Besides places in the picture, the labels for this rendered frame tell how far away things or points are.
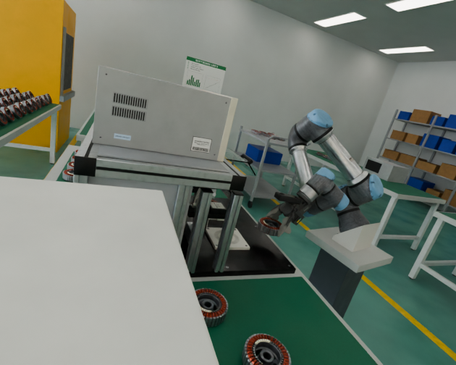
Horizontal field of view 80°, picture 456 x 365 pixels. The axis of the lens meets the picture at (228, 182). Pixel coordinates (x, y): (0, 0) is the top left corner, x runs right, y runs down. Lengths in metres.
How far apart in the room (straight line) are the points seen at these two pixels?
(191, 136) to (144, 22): 5.51
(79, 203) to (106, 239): 0.06
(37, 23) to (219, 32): 3.49
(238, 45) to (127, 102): 5.97
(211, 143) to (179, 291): 0.72
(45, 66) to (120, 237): 4.27
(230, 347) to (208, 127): 0.60
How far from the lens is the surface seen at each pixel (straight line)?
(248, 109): 6.86
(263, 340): 0.77
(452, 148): 7.46
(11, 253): 0.21
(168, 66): 6.28
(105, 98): 0.81
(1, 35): 4.57
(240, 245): 1.11
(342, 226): 1.53
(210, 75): 6.47
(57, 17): 4.45
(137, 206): 0.27
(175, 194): 0.76
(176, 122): 0.83
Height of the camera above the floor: 1.32
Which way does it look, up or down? 17 degrees down
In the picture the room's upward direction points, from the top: 14 degrees clockwise
